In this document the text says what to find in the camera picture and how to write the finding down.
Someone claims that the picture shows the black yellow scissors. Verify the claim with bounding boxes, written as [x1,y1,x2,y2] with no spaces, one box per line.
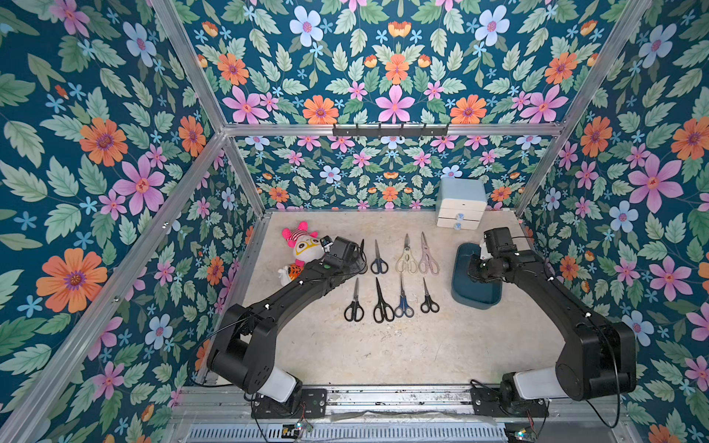
[357,240,369,275]

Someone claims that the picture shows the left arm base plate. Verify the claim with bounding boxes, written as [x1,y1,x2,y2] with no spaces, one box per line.
[251,388,328,420]

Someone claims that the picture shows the black grey scissors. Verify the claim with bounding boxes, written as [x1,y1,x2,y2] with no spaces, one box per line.
[343,278,365,323]

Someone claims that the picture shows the white pink plush toy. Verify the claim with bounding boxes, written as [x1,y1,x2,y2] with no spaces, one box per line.
[278,221,325,286]

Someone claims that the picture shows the large black scissors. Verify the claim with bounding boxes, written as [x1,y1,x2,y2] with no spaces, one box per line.
[373,278,395,324]

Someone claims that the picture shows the small white drawer cabinet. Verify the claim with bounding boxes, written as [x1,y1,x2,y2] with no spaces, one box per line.
[436,177,487,231]

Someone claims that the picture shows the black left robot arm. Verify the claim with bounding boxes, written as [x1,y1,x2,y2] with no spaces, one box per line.
[206,247,367,404]

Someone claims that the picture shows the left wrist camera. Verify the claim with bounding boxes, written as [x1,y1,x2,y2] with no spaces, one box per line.
[328,236,361,262]

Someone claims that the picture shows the blue handled scissors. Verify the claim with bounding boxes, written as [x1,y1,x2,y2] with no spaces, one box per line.
[394,275,415,319]

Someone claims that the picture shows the black hook rail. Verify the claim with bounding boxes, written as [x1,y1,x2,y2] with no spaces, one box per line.
[332,124,450,138]

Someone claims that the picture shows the teal plastic storage box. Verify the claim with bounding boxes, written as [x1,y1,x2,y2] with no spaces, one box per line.
[452,243,502,310]

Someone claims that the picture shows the cream yellow scissors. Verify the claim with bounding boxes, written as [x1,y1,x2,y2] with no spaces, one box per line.
[395,234,418,274]

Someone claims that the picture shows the small black scissors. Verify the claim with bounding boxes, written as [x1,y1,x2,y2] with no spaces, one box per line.
[420,278,441,314]

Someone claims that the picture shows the pink scissors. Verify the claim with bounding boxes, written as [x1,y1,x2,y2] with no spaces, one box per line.
[418,232,441,275]

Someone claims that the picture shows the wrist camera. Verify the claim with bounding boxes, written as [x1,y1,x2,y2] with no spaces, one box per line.
[484,227,518,258]
[328,236,361,262]

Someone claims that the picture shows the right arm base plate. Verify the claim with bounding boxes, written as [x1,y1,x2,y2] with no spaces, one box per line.
[470,384,548,418]

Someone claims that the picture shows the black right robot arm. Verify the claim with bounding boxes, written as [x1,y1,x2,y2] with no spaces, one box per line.
[467,250,637,402]

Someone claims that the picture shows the dark blue scissors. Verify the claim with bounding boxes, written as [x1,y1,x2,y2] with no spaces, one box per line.
[369,241,389,275]

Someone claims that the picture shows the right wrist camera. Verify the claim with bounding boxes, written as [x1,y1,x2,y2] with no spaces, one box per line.
[484,227,518,258]

